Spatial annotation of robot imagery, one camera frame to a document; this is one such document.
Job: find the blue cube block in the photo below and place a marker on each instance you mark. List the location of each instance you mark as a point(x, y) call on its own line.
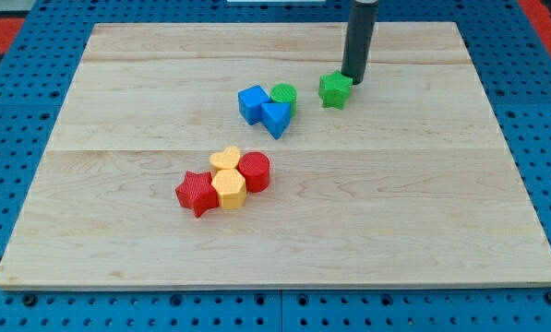
point(250, 101)

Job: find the yellow hexagon block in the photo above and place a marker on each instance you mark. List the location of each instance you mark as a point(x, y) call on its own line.
point(230, 186)

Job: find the green cylinder block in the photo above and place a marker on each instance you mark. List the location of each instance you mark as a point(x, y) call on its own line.
point(285, 93)

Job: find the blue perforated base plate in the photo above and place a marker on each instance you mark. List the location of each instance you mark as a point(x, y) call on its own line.
point(35, 74)

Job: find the yellow heart block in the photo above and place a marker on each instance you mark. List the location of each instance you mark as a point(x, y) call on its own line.
point(225, 160)

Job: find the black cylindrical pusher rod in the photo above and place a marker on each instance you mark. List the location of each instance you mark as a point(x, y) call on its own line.
point(358, 37)

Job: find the red cylinder block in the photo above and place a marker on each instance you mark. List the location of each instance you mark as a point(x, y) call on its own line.
point(255, 168)

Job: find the blue triangle block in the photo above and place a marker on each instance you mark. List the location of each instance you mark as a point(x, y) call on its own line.
point(275, 117)

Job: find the red star block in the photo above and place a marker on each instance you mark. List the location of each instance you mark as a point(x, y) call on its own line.
point(197, 193)

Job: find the green star block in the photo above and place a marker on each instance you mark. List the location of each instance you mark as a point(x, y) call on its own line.
point(334, 90)

